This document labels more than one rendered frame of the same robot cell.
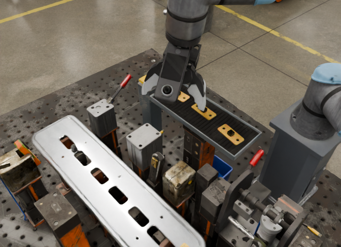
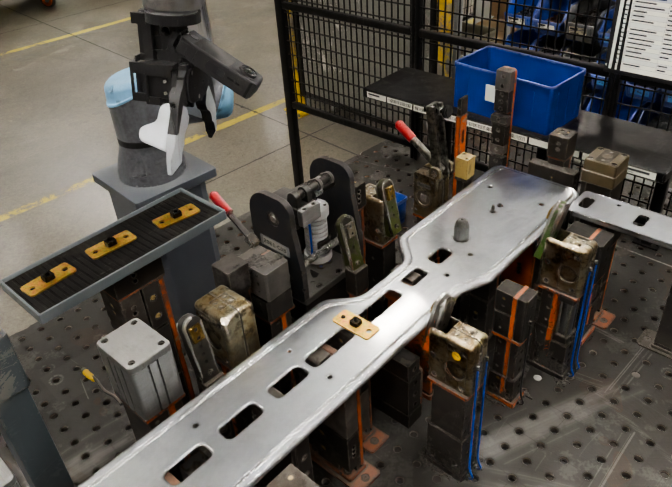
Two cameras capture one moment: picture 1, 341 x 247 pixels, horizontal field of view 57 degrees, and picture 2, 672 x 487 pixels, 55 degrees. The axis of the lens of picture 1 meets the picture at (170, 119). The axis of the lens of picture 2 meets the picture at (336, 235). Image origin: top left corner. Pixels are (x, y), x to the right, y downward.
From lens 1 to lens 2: 93 cm
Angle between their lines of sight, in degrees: 67
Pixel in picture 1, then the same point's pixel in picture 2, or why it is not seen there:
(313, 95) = (145, 117)
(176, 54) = (197, 40)
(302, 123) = (162, 165)
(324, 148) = (202, 165)
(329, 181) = not seen: hidden behind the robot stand
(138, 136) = (134, 349)
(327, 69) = (124, 80)
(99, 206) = (267, 446)
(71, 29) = not seen: outside the picture
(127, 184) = (218, 409)
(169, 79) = (233, 63)
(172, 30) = not seen: outside the picture
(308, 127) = not seen: hidden behind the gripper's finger
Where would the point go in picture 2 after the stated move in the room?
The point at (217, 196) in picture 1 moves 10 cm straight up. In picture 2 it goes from (270, 259) to (263, 214)
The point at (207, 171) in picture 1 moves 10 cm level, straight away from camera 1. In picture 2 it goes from (229, 263) to (176, 261)
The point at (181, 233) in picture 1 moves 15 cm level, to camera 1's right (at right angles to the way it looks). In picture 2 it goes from (317, 324) to (313, 273)
